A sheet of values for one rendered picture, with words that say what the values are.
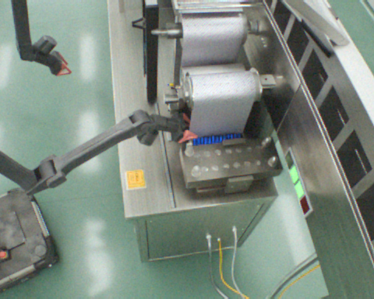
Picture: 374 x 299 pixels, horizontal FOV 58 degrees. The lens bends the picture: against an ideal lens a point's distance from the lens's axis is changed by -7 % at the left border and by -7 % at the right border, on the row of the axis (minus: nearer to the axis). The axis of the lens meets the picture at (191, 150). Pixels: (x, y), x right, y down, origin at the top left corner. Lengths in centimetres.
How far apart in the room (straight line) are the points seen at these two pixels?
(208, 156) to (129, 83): 62
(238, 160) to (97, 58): 209
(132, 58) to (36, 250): 117
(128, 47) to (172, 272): 137
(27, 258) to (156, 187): 101
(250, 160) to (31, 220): 138
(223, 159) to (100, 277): 123
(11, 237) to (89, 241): 50
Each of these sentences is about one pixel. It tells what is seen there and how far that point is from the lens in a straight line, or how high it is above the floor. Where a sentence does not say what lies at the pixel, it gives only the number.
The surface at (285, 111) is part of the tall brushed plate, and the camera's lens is 135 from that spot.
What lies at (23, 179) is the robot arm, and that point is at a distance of 129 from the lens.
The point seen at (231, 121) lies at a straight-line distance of 146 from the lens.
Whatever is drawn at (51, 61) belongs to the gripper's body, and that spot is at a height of 114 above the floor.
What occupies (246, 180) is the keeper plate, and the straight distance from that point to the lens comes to 145.
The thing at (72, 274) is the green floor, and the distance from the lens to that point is 238.
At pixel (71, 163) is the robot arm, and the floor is 117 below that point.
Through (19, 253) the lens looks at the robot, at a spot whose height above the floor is 24.
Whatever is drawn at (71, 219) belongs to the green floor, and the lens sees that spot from 249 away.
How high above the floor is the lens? 228
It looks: 59 degrees down
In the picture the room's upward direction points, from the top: 9 degrees clockwise
